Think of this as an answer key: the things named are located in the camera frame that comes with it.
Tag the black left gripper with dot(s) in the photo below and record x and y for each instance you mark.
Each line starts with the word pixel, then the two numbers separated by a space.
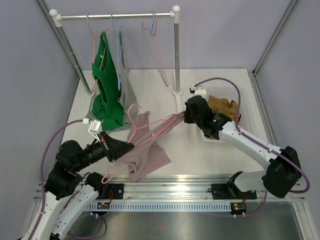
pixel 109 144

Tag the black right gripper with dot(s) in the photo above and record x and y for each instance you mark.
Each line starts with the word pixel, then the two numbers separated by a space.
pixel 187 119

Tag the mustard brown tank top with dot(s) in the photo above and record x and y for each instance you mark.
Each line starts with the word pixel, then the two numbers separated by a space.
pixel 224 106

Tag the mauve pink tank top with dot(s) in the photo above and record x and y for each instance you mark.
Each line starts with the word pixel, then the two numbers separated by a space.
pixel 147 155

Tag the light blue wire hanger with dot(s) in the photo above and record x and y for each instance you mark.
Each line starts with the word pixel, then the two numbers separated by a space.
pixel 146 29

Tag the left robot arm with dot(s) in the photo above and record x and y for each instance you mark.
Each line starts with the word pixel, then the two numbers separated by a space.
pixel 66 194

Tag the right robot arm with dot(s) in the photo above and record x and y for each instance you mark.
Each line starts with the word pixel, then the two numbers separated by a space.
pixel 280 166

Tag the green tank top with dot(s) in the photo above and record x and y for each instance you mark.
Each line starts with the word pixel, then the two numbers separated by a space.
pixel 105 106

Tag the grey tank top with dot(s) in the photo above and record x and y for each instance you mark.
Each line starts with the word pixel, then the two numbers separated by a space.
pixel 126 100

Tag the pink hanger under green top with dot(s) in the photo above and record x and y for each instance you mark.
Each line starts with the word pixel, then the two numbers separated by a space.
pixel 94 81

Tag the blue hanger under grey top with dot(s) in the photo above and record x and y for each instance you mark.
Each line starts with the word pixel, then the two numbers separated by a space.
pixel 118 33

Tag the white plastic basket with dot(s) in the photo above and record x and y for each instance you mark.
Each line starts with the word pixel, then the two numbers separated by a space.
pixel 247 118

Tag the white clothes rack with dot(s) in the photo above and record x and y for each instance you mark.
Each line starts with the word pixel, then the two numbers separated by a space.
pixel 57 19

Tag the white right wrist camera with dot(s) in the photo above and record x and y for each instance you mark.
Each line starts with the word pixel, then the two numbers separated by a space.
pixel 198 91

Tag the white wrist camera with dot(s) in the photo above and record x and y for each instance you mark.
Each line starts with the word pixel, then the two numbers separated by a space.
pixel 198 91
pixel 93 127

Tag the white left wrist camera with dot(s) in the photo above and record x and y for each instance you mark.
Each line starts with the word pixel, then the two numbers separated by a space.
pixel 93 127

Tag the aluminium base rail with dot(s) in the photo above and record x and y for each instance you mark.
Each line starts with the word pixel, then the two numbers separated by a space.
pixel 159 193

